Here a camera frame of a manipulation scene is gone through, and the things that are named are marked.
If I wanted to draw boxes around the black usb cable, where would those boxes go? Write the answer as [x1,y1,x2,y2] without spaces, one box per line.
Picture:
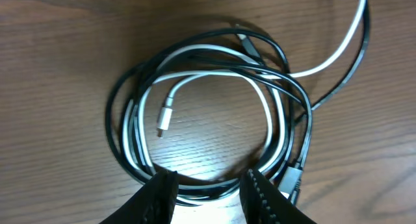
[104,0,371,207]

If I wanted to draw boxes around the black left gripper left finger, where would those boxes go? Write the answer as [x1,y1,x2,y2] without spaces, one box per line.
[100,170,179,224]

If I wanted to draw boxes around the white usb cable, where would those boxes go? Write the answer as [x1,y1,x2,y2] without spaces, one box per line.
[122,0,368,206]

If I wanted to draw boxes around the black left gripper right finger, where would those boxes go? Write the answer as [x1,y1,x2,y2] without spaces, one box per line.
[239,169,316,224]

